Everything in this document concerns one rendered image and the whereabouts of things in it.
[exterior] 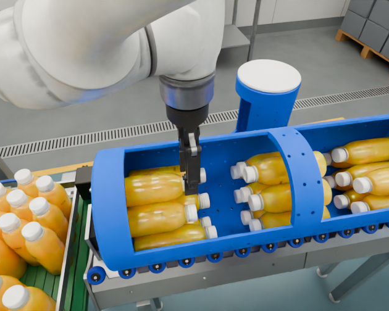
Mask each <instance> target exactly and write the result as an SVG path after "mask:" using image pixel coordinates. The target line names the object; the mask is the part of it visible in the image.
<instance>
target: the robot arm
mask: <svg viewBox="0 0 389 311"><path fill-rule="evenodd" d="M224 19H225V0H18V1H17V2H16V3H15V6H14V7H10V8H7V9H4V10H2V11H0V98H1V99H2V100H4V101H6V102H9V103H11V104H13V105H15V106H17V107H20V108H25V109H58V108H63V107H67V106H72V105H75V104H80V103H84V102H88V101H92V100H95V99H99V98H101V97H104V96H108V95H110V94H113V93H116V92H118V91H120V90H122V89H124V88H126V87H128V86H130V85H132V84H133V83H136V82H137V81H140V80H142V79H145V78H148V77H152V76H156V75H158V77H159V87H160V94H161V98H162V100H163V101H164V102H165V107H166V114H167V118H168V119H169V121H170V122H171V123H173V124H174V125H176V126H177V131H178V142H180V143H179V148H180V149H181V150H179V159H180V172H186V173H184V176H182V178H183V180H184V185H185V195H186V196H189V195H194V194H198V184H199V183H200V182H201V177H200V176H201V150H202V148H201V146H200V145H199V136H200V129H199V125H200V124H202V123H203V122H205V121H206V119H207V117H208V114H209V103H210V101H211V100H212V98H213V96H214V80H215V72H216V69H215V66H216V62H217V57H218V55H219V52H220V50H221V45H222V38H223V33H224ZM195 141H196V142H195Z"/></svg>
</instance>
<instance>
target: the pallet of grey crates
mask: <svg viewBox="0 0 389 311"><path fill-rule="evenodd" d="M335 39H336V40H337V41H349V40H355V41H356V42H358V43H359V44H361V45H363V46H364V47H363V49H362V52H361V54H360V56H361V57H363V58H364V59H369V58H374V57H382V58H383V59H385V60H386V61H388V62H389V0H350V3H349V6H348V9H347V11H346V14H345V17H344V19H343V22H342V24H341V27H340V28H339V29H338V32H337V35H336V37H335Z"/></svg>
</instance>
